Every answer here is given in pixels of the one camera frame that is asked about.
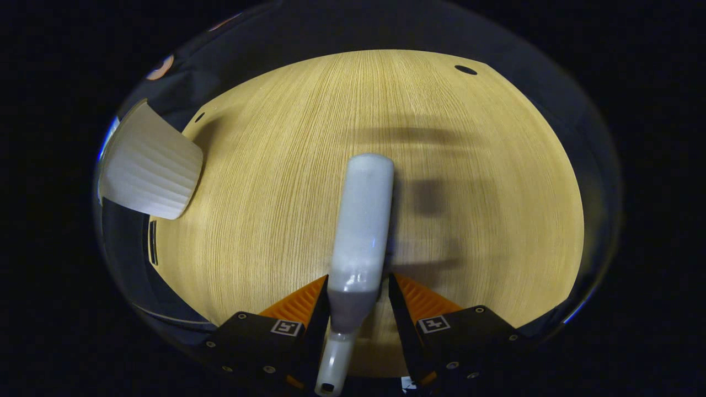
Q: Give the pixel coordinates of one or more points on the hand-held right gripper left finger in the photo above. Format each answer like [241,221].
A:
[309,342]

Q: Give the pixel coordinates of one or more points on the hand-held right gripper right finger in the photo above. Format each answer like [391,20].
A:
[405,336]

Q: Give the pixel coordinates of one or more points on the small grey broom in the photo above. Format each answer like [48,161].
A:
[361,220]

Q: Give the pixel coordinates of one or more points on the white ribbed garbage bin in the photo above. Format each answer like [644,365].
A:
[149,165]

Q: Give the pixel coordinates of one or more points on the wooden desktop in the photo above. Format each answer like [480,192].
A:
[276,165]

